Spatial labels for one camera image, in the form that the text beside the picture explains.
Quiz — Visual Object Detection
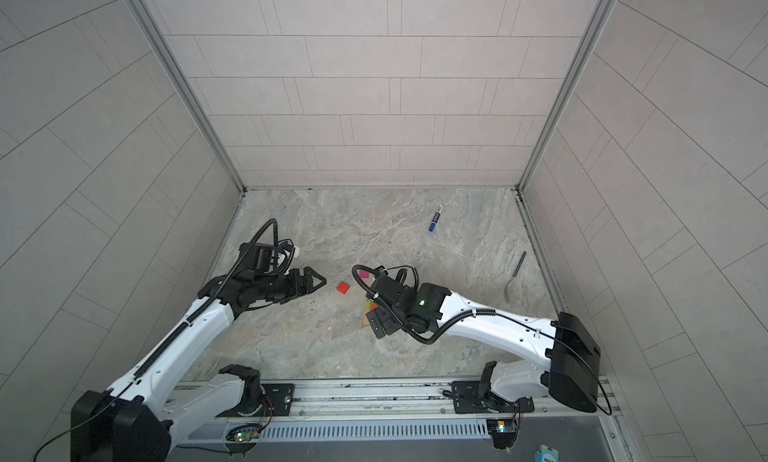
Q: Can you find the right circuit board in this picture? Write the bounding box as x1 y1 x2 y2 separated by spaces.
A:
486 419 520 450

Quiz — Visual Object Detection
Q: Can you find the blue marker pen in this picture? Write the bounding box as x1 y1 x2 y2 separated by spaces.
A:
428 205 443 233

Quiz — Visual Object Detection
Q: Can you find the dark grey pen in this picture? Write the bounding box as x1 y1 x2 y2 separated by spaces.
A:
512 251 527 278

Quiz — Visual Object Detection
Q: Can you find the circuit board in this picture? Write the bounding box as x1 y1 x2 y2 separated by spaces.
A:
486 419 520 450
225 423 264 444

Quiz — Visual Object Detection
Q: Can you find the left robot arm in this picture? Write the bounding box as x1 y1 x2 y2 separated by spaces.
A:
70 239 327 461

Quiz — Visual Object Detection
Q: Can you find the left circuit board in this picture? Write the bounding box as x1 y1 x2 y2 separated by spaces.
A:
225 423 264 444

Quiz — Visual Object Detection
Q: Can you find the light blue object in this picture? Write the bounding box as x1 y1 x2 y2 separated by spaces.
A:
534 444 560 462

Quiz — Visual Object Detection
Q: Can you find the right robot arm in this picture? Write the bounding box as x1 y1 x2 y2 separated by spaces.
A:
352 266 606 413

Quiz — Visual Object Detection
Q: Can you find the aluminium mounting rail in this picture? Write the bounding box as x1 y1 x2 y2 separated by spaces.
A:
158 376 606 427

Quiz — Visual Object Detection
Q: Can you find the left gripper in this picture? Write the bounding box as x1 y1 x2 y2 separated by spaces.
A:
254 266 329 302

